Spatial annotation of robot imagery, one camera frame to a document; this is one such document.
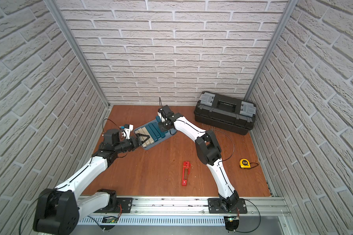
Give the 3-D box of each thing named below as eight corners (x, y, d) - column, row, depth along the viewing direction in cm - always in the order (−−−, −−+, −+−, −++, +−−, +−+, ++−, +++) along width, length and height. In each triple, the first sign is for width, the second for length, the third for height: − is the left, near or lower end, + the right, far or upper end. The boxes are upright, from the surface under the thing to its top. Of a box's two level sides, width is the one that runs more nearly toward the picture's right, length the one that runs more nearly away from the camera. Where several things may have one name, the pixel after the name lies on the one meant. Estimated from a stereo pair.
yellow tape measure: (240, 168, 88) (241, 166, 86) (238, 160, 92) (239, 158, 90) (249, 168, 88) (251, 166, 87) (247, 160, 92) (248, 158, 90)
